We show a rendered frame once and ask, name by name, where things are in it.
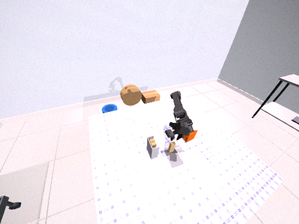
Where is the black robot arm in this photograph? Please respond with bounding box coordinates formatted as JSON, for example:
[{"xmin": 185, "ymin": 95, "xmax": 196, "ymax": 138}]
[{"xmin": 169, "ymin": 90, "xmax": 195, "ymax": 135}]

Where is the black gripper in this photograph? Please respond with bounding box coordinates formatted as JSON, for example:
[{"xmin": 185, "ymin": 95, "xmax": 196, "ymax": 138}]
[{"xmin": 165, "ymin": 123, "xmax": 190, "ymax": 141}]

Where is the grey open bin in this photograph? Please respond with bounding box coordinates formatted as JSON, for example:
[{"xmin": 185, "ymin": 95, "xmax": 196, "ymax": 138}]
[{"xmin": 146, "ymin": 135, "xmax": 160, "ymax": 159}]

